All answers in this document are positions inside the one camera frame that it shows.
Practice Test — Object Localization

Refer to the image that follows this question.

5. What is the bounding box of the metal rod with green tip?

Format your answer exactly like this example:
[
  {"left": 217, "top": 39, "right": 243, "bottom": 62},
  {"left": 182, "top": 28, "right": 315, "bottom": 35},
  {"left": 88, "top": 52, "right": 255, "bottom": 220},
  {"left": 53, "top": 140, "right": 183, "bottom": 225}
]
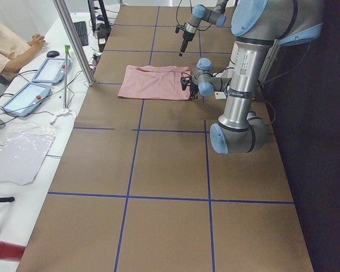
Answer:
[{"left": 50, "top": 45, "right": 77, "bottom": 125}]

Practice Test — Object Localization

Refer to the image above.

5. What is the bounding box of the near blue teach pendant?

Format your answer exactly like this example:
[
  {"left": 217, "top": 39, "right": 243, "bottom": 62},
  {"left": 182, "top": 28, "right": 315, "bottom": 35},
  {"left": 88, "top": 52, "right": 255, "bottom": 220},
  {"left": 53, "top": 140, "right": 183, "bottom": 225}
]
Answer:
[{"left": 1, "top": 82, "right": 51, "bottom": 117}]

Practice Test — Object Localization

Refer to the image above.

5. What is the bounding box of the red cylinder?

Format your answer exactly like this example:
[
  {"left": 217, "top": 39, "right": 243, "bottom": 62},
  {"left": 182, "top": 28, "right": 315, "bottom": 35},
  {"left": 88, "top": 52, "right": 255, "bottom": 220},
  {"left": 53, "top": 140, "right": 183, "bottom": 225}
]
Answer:
[{"left": 0, "top": 241, "right": 26, "bottom": 262}]

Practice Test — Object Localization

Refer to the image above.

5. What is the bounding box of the blue teach pendant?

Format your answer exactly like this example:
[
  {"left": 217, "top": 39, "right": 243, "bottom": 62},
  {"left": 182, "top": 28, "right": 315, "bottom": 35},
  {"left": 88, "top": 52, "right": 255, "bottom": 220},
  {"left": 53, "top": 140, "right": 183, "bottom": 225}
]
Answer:
[
  {"left": 1, "top": 82, "right": 51, "bottom": 117},
  {"left": 32, "top": 57, "right": 65, "bottom": 84}
]

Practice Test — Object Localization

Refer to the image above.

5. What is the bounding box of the pink Snoopy t-shirt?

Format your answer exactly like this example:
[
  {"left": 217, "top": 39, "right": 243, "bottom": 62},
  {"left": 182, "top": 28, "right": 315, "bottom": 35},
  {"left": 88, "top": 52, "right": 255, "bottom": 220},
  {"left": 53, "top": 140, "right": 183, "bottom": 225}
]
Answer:
[{"left": 117, "top": 65, "right": 190, "bottom": 100}]

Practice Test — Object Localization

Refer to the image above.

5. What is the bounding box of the seated person in beige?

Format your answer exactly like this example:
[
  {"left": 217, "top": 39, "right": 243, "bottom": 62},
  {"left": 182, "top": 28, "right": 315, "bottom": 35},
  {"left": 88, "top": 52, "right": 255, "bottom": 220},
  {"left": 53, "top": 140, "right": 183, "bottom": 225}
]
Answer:
[{"left": 0, "top": 24, "right": 45, "bottom": 82}]

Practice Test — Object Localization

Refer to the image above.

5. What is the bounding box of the black computer mouse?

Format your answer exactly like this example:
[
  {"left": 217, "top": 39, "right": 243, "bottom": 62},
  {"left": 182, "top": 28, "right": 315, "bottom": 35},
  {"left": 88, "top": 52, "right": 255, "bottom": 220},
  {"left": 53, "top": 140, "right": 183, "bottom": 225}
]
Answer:
[{"left": 46, "top": 50, "right": 60, "bottom": 58}]

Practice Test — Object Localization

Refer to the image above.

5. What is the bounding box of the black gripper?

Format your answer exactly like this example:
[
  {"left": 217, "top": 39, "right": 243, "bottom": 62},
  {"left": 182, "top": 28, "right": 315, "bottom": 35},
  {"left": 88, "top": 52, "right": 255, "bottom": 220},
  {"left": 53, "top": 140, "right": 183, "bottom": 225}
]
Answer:
[
  {"left": 178, "top": 28, "right": 196, "bottom": 57},
  {"left": 189, "top": 81, "right": 199, "bottom": 100}
]

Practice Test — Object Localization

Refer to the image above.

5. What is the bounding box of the brown paper table cover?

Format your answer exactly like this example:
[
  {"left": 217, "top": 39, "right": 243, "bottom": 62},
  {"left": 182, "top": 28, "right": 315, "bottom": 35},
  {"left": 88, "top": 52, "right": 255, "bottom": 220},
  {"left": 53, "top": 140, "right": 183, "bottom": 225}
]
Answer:
[{"left": 18, "top": 4, "right": 312, "bottom": 271}]

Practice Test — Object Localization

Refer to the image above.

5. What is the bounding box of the black keyboard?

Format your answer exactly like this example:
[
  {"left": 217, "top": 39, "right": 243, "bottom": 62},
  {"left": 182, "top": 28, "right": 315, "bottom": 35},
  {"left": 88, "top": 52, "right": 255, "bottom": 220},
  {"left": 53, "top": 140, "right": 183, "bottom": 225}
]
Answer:
[{"left": 74, "top": 21, "right": 89, "bottom": 46}]

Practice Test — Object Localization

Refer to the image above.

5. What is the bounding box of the clear plastic bag with paper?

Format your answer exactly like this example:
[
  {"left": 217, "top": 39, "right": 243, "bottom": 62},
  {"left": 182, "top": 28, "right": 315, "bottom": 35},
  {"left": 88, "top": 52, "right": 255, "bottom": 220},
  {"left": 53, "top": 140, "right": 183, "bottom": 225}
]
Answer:
[{"left": 0, "top": 123, "right": 58, "bottom": 186}]

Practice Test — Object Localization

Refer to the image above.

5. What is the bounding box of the black box device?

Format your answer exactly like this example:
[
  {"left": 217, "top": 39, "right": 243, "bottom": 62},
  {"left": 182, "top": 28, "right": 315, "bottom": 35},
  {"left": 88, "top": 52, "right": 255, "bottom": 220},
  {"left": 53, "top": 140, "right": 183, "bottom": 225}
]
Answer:
[{"left": 94, "top": 24, "right": 112, "bottom": 52}]

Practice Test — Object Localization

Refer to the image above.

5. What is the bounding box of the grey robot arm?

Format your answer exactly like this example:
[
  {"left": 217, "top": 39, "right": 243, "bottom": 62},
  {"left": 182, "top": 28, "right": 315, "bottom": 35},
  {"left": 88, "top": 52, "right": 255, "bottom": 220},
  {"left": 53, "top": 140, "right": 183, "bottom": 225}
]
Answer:
[
  {"left": 192, "top": 1, "right": 324, "bottom": 154},
  {"left": 175, "top": 1, "right": 228, "bottom": 57}
]

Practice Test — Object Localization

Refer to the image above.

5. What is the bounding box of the aluminium frame post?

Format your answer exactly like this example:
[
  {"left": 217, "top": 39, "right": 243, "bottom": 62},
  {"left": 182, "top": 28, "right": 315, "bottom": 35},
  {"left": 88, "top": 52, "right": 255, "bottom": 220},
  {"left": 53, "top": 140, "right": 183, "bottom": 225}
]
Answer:
[{"left": 53, "top": 0, "right": 95, "bottom": 86}]

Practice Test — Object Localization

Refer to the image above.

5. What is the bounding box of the far blue teach pendant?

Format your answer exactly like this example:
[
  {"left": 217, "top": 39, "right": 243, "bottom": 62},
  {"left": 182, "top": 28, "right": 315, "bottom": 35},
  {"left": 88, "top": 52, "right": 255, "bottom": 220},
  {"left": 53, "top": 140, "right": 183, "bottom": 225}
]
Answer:
[{"left": 32, "top": 57, "right": 65, "bottom": 84}]

